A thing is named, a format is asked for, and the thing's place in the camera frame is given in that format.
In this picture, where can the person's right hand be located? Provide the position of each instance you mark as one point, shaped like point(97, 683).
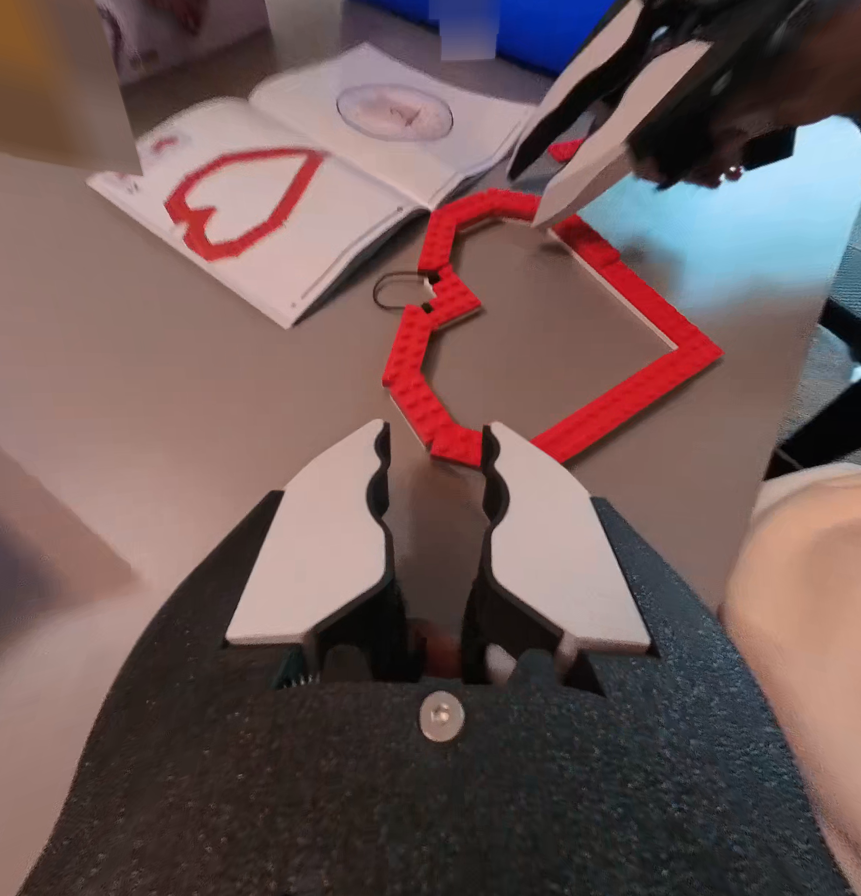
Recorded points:
point(829, 63)

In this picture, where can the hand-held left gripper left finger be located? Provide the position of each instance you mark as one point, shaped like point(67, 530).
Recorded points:
point(318, 553)

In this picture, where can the person's lap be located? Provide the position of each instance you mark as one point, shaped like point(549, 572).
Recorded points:
point(808, 630)

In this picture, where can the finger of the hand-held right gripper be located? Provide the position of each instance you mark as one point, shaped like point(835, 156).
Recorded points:
point(640, 112)
point(598, 42)

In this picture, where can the blue plastic bin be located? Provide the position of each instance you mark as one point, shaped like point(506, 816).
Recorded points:
point(542, 35)

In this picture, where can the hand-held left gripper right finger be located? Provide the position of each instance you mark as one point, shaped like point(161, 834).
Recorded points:
point(563, 560)

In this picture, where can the red brick heart frame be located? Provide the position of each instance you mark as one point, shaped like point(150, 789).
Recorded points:
point(472, 206)

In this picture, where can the open instruction booklet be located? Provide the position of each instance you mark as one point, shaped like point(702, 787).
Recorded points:
point(297, 245)

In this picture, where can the red brick plate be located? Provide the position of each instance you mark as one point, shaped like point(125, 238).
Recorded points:
point(567, 149)

